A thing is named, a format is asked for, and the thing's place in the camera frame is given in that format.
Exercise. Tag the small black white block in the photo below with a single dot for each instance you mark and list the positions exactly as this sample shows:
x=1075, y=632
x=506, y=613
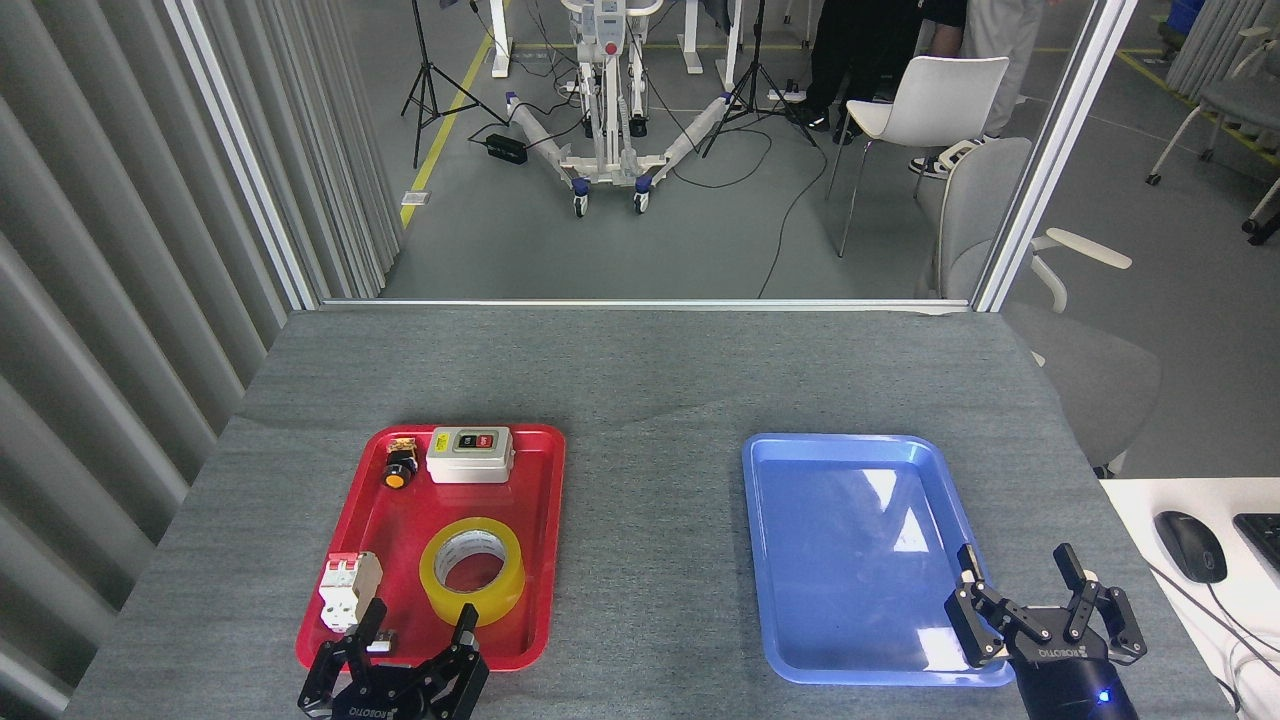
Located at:
x=385, y=643

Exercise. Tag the white stand on wheels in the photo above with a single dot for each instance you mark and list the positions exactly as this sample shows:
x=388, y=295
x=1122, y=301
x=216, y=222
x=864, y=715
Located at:
x=608, y=120

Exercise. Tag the silver frame post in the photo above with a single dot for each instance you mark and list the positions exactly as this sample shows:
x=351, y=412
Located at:
x=245, y=160
x=1050, y=160

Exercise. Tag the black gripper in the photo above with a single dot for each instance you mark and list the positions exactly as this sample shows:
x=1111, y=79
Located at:
x=385, y=700
x=1075, y=690

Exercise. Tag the black computer mouse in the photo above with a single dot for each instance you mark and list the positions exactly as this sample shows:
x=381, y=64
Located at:
x=1190, y=545

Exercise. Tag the white desk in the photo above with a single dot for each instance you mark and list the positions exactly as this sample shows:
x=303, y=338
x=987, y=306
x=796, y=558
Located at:
x=1150, y=500

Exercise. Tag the grey office chair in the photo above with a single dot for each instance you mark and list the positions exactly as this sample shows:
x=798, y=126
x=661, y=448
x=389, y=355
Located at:
x=985, y=220

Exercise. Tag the blue plastic tray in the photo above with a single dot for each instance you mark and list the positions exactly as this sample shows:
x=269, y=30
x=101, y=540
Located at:
x=850, y=560

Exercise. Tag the black keyboard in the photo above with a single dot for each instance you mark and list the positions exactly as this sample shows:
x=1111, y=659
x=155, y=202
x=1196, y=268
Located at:
x=1262, y=540

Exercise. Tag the yellow push button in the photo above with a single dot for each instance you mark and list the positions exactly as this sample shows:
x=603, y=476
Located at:
x=398, y=478

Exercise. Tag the black tripod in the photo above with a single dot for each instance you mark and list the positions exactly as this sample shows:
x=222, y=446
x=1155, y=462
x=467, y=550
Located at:
x=757, y=70
x=430, y=75

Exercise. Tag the grey chair with white legs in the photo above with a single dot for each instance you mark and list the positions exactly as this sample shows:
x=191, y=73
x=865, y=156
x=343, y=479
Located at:
x=1240, y=100

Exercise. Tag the yellow tape roll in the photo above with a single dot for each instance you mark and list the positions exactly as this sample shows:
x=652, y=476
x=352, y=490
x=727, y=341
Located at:
x=505, y=590

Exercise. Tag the white circuit breaker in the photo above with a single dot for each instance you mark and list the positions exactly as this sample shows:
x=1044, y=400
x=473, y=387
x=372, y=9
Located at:
x=345, y=590

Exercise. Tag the red plastic tray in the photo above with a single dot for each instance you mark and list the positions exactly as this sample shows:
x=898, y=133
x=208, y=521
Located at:
x=400, y=520

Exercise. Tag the grey floor socket plate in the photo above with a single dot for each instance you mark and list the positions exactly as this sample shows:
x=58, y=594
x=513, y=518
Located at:
x=415, y=198

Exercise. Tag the white table leg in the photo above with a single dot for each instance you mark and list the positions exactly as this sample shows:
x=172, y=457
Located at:
x=499, y=40
x=733, y=40

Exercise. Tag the white plastic chair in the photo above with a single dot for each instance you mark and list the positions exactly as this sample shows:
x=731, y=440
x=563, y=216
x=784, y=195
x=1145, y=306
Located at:
x=940, y=95

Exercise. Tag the white two-button switch box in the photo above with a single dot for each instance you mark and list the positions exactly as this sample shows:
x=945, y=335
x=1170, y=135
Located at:
x=470, y=465

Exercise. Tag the person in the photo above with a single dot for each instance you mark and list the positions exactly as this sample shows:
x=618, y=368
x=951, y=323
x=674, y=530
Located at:
x=850, y=50
x=1000, y=30

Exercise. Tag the black power adapter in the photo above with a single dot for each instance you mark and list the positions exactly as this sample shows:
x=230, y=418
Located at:
x=506, y=148

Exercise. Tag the silver frame rail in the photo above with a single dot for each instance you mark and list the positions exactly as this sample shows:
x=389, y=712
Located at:
x=640, y=303

